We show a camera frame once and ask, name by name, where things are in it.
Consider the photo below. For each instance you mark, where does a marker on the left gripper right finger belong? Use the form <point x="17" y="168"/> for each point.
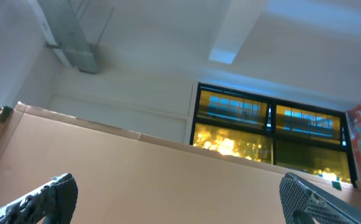
<point x="305" y="203"/>

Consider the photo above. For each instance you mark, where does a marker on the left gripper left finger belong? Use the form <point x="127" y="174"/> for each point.
<point x="51" y="203"/>

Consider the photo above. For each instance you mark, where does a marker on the black framed window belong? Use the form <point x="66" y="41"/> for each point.
<point x="283" y="133"/>

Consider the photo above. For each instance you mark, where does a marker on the metal ceiling duct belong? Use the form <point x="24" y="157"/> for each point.
<point x="74" y="29"/>

